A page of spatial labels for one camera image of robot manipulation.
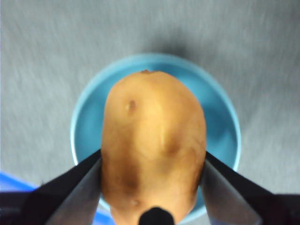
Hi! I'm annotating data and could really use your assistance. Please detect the bright blue plastic object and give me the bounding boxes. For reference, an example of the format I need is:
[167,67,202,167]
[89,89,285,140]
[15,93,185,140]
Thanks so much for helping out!
[0,170,112,225]

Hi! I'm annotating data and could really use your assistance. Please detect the blue ribbed bowl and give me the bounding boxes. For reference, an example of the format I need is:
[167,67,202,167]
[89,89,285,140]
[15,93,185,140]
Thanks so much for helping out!
[69,53,242,225]

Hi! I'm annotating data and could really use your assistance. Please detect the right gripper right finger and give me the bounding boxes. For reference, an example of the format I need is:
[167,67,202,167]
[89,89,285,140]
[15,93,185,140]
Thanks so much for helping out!
[200,150,300,225]

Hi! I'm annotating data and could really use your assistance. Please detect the brown potato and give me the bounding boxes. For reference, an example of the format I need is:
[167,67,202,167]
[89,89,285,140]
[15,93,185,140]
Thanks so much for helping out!
[101,69,207,225]

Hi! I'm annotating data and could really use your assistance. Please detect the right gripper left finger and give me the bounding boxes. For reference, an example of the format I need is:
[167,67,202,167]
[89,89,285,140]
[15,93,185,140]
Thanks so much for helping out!
[0,149,104,225]

